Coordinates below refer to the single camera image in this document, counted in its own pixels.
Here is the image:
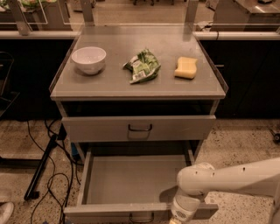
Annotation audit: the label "yellow sponge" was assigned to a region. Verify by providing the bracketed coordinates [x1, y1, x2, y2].
[174, 57, 198, 79]

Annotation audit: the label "grey top drawer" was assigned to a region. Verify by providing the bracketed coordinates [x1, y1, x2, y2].
[62, 115, 216, 143]

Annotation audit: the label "black floor cables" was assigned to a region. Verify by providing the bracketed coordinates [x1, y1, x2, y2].
[25, 118, 84, 224]

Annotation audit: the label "white shoe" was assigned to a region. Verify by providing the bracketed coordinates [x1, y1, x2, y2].
[0, 202, 14, 224]

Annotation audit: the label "white horizontal rail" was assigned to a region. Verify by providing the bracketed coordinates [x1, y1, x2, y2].
[0, 31, 280, 40]

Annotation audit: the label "black caster wheel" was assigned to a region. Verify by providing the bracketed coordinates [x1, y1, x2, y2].
[269, 129, 280, 144]

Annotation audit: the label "grey drawer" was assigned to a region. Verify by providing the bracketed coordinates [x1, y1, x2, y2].
[64, 150, 218, 224]
[62, 115, 216, 143]

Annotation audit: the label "green crumpled chip bag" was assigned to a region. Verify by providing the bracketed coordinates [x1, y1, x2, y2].
[123, 48, 161, 84]

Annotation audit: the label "black floor bar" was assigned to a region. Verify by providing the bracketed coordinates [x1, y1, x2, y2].
[24, 135, 56, 200]

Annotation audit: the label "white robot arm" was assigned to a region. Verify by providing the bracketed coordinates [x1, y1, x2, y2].
[169, 157, 280, 224]

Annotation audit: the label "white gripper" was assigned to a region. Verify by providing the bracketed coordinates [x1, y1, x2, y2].
[169, 195, 200, 224]

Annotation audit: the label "white ceramic bowl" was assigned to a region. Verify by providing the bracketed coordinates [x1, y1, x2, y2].
[71, 46, 107, 74]

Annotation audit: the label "grey drawer cabinet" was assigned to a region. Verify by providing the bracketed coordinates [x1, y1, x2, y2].
[51, 24, 228, 153]

